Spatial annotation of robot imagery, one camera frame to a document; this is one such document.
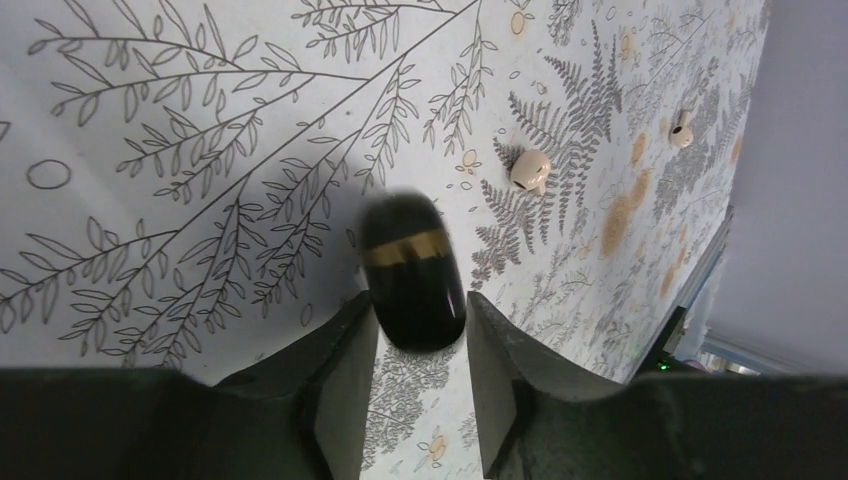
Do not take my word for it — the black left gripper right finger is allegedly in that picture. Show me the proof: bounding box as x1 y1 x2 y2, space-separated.
466 292 847 479

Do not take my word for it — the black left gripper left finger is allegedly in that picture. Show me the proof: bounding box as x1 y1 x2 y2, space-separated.
1 292 378 479

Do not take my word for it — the black earbud charging case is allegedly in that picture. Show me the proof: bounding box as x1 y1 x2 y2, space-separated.
357 191 466 353

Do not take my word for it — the beige earbud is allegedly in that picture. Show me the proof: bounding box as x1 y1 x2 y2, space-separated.
669 109 694 149
509 149 551 195

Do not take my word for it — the floral table mat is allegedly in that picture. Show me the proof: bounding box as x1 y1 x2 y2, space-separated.
1 1 772 479

